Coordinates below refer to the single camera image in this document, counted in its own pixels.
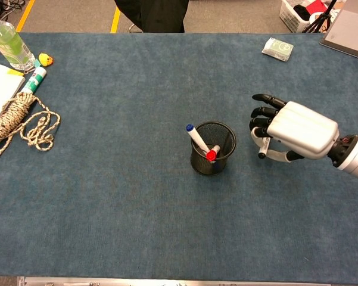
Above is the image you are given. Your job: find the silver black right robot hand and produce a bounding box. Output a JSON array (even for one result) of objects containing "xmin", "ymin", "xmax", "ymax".
[{"xmin": 249, "ymin": 94, "xmax": 340, "ymax": 163}]

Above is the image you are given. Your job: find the black capped white marker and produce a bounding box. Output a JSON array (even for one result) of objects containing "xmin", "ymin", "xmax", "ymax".
[{"xmin": 257, "ymin": 136, "xmax": 271, "ymax": 160}]

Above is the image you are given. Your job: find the black mesh pen cup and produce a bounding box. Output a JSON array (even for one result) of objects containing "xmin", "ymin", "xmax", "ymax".
[{"xmin": 190, "ymin": 120, "xmax": 237, "ymax": 176}]

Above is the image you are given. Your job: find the red capped white marker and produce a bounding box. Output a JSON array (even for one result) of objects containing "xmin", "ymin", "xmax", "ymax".
[{"xmin": 206, "ymin": 145, "xmax": 222, "ymax": 164}]

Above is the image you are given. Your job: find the blue capped white marker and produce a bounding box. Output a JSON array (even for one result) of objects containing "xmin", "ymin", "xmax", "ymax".
[{"xmin": 185, "ymin": 123, "xmax": 211, "ymax": 154}]

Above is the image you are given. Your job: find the green white tissue packet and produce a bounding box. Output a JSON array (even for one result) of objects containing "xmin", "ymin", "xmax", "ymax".
[{"xmin": 261, "ymin": 37, "xmax": 295, "ymax": 62}]

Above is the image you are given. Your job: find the grey laptop computer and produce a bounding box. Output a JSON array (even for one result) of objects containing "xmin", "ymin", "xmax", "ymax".
[{"xmin": 319, "ymin": 0, "xmax": 358, "ymax": 63}]

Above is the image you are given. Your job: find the black tripod stand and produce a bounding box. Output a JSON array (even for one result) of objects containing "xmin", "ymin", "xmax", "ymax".
[{"xmin": 302, "ymin": 0, "xmax": 338, "ymax": 33}]

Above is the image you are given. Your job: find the white plastic storage basket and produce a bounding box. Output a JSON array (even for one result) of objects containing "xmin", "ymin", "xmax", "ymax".
[{"xmin": 279, "ymin": 0, "xmax": 337, "ymax": 33}]

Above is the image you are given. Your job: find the blue felt table mat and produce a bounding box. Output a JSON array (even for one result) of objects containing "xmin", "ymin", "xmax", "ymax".
[{"xmin": 0, "ymin": 32, "xmax": 358, "ymax": 281}]

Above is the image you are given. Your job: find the person in black trousers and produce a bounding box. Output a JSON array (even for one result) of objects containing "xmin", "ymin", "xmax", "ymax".
[{"xmin": 114, "ymin": 0, "xmax": 190, "ymax": 33}]

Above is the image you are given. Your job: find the yellow rubber duck toy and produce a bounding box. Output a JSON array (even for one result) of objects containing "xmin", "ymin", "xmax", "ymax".
[{"xmin": 38, "ymin": 52, "xmax": 54, "ymax": 67}]

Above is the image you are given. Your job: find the white green glue stick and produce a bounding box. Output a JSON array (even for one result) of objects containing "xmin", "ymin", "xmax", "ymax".
[{"xmin": 20, "ymin": 66, "xmax": 48, "ymax": 94}]

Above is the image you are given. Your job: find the white paper notebook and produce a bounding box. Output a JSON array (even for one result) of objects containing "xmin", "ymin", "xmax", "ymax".
[{"xmin": 0, "ymin": 60, "xmax": 26, "ymax": 127}]

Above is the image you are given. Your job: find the clear green label bottle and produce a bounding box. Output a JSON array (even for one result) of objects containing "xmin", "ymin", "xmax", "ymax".
[{"xmin": 0, "ymin": 8, "xmax": 36, "ymax": 71}]

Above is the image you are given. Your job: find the silver metal table rail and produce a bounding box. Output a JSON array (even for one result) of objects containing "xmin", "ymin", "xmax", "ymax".
[{"xmin": 17, "ymin": 276, "xmax": 331, "ymax": 286}]

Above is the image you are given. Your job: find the coiled beige braided rope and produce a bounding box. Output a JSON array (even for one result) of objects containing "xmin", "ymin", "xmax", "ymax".
[{"xmin": 0, "ymin": 91, "xmax": 61, "ymax": 158}]

